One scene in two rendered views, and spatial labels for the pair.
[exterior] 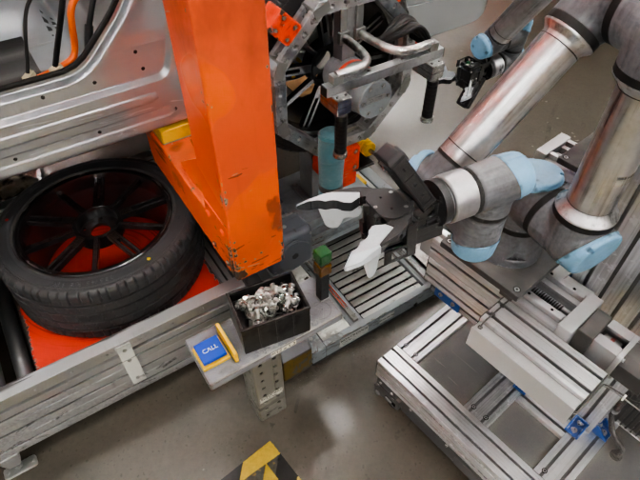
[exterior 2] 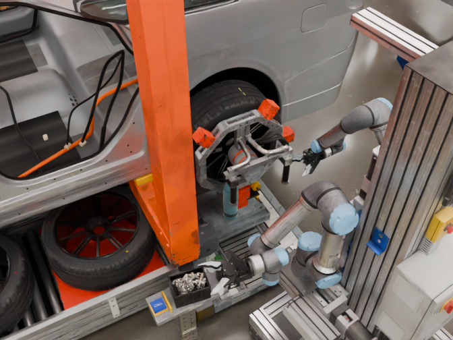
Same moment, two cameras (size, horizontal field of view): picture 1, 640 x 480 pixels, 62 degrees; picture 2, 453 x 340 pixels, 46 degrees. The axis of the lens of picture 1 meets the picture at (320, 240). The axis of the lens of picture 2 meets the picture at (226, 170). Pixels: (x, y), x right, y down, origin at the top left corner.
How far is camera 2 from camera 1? 140 cm
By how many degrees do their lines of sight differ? 3
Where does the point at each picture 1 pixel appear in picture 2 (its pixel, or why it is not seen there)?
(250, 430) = not seen: outside the picture
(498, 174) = (272, 258)
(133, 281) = (118, 264)
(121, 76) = (119, 156)
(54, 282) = (77, 262)
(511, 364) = (298, 326)
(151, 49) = (136, 143)
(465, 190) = (258, 264)
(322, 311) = not seen: hidden behind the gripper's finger
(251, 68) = (187, 183)
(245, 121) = (182, 202)
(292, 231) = (207, 236)
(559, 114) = not seen: hidden behind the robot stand
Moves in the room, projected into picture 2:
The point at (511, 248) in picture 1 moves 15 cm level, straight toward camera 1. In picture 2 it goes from (303, 271) to (288, 295)
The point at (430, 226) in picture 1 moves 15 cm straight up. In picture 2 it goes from (246, 275) to (247, 254)
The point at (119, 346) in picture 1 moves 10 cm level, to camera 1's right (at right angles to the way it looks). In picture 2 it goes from (110, 298) to (127, 299)
